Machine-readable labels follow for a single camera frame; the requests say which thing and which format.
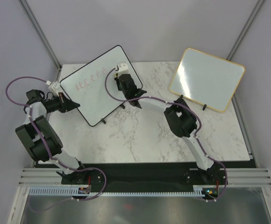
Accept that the black-framed whiteboard with writing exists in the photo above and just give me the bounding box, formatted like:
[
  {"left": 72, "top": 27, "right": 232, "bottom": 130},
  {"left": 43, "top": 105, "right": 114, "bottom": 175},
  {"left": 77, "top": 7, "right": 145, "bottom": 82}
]
[{"left": 60, "top": 45, "right": 143, "bottom": 126}]

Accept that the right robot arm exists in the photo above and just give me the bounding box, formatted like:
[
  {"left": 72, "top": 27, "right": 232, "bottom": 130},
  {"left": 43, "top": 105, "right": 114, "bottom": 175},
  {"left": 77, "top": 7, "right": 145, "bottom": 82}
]
[{"left": 114, "top": 74, "right": 220, "bottom": 184}]

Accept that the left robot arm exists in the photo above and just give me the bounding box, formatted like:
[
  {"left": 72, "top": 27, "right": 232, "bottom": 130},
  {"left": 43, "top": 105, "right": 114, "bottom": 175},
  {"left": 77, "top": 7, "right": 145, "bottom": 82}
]
[{"left": 15, "top": 90, "right": 88, "bottom": 184}]

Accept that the black whiteboard stand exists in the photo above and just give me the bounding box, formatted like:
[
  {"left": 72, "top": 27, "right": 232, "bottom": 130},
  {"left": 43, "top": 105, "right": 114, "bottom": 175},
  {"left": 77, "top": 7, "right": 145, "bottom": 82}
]
[{"left": 100, "top": 103, "right": 126, "bottom": 124}]

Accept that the orange-framed whiteboard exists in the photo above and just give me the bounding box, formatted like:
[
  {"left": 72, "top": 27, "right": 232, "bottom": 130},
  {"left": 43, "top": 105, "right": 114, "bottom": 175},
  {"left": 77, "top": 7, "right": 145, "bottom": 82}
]
[{"left": 169, "top": 48, "right": 245, "bottom": 112}]

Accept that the black orange-board stand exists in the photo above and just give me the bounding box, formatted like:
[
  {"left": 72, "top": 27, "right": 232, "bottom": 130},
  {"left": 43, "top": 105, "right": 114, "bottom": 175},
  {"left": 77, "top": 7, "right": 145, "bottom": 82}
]
[{"left": 179, "top": 95, "right": 207, "bottom": 111}]

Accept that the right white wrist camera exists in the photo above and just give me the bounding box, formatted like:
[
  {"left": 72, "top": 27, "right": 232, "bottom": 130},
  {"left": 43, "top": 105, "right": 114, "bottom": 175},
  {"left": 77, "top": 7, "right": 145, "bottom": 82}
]
[{"left": 115, "top": 62, "right": 129, "bottom": 76}]

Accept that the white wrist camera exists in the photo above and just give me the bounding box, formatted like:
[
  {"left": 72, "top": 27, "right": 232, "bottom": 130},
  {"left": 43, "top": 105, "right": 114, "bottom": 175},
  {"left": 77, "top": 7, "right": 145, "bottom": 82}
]
[
  {"left": 46, "top": 80, "right": 60, "bottom": 96},
  {"left": 115, "top": 62, "right": 129, "bottom": 76}
]

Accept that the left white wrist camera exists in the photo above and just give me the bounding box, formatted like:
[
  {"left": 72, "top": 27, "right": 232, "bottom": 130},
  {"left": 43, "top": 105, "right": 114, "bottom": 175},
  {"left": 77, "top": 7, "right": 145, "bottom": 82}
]
[{"left": 46, "top": 80, "right": 60, "bottom": 96}]

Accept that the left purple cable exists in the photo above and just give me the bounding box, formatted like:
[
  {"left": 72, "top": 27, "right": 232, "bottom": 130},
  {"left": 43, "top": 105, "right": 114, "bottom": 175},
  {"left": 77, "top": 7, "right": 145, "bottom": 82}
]
[{"left": 5, "top": 76, "right": 107, "bottom": 213}]

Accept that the purple cable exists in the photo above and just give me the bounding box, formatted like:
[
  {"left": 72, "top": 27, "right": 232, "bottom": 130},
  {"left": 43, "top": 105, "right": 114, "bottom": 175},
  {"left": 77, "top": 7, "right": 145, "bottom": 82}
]
[
  {"left": 104, "top": 67, "right": 228, "bottom": 203},
  {"left": 5, "top": 76, "right": 107, "bottom": 213}
]

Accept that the aluminium frame rail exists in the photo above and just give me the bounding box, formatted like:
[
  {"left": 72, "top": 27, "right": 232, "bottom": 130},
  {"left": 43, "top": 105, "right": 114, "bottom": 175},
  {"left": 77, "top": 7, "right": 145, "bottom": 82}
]
[{"left": 19, "top": 167, "right": 271, "bottom": 187}]

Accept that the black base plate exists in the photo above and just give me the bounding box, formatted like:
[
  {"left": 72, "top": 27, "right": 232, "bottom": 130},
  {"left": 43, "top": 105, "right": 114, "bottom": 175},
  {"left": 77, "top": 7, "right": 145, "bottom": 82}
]
[{"left": 55, "top": 162, "right": 228, "bottom": 200}]

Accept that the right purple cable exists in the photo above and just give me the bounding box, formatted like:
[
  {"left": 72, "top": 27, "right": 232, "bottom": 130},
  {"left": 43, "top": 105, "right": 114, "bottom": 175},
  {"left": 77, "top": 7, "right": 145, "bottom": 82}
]
[{"left": 104, "top": 67, "right": 228, "bottom": 203}]

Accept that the white slotted cable duct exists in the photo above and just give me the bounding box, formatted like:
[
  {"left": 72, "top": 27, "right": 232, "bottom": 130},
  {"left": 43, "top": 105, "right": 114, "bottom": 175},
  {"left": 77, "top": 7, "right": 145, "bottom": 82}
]
[{"left": 29, "top": 186, "right": 205, "bottom": 197}]

